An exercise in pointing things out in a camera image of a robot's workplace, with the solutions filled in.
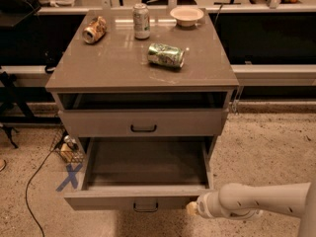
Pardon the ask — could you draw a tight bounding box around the black stand left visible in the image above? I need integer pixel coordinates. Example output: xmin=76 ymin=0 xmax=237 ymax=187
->
xmin=0 ymin=65 xmax=61 ymax=149

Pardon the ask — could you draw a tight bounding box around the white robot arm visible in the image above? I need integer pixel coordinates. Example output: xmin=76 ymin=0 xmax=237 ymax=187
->
xmin=186 ymin=181 xmax=316 ymax=237

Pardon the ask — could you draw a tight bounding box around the green can lying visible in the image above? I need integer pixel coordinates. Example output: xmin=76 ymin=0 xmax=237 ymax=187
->
xmin=147 ymin=43 xmax=185 ymax=68

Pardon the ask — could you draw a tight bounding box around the white bowl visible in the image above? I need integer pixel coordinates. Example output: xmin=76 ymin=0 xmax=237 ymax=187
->
xmin=170 ymin=7 xmax=204 ymax=27

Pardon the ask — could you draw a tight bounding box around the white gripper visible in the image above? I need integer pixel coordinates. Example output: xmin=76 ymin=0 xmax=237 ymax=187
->
xmin=186 ymin=192 xmax=222 ymax=218

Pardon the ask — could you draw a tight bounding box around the black floor cable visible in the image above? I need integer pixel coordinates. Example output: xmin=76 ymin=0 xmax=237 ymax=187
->
xmin=25 ymin=148 xmax=57 ymax=237

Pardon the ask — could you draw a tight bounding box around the orange crushed can lying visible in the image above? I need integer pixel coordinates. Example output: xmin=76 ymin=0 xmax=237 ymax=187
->
xmin=82 ymin=16 xmax=107 ymax=44

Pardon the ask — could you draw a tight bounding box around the wire basket with items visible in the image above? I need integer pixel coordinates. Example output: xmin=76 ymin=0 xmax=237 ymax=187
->
xmin=49 ymin=128 xmax=85 ymax=163

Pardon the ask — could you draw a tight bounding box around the grey drawer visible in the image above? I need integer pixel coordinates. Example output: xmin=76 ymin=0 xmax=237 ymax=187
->
xmin=59 ymin=110 xmax=228 ymax=137
xmin=64 ymin=136 xmax=216 ymax=212

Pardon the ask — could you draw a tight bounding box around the upright white green can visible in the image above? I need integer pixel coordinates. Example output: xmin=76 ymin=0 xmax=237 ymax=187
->
xmin=132 ymin=3 xmax=150 ymax=40

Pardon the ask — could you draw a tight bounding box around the grey drawer cabinet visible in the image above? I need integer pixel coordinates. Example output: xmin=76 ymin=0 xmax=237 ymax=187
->
xmin=46 ymin=9 xmax=238 ymax=150

